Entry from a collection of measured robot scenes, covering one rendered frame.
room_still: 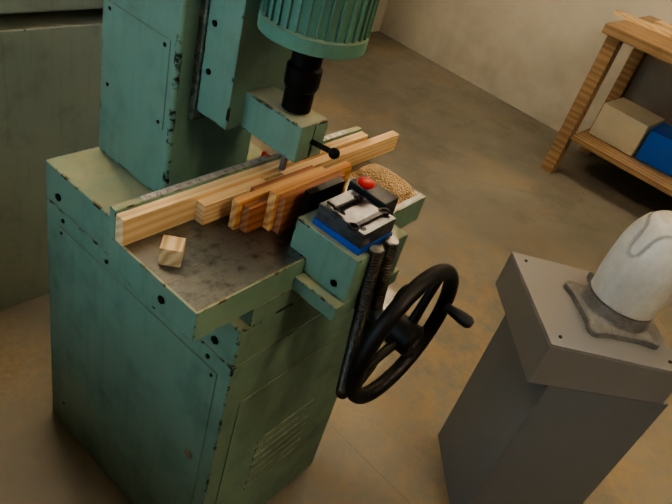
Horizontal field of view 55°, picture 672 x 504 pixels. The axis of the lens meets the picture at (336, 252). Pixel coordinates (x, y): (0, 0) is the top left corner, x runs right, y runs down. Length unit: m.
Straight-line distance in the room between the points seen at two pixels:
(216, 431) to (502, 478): 0.81
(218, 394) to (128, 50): 0.64
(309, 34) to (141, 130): 0.44
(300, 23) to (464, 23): 3.87
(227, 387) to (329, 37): 0.60
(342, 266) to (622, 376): 0.76
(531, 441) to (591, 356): 0.30
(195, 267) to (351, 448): 1.09
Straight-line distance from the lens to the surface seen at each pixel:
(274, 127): 1.12
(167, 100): 1.20
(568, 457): 1.75
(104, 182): 1.34
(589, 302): 1.56
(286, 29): 1.00
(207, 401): 1.23
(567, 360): 1.47
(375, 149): 1.40
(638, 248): 1.49
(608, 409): 1.63
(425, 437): 2.08
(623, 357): 1.52
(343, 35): 1.00
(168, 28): 1.16
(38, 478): 1.84
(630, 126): 3.90
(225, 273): 1.00
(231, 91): 1.13
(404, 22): 5.11
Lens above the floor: 1.55
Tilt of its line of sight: 36 degrees down
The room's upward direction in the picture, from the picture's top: 17 degrees clockwise
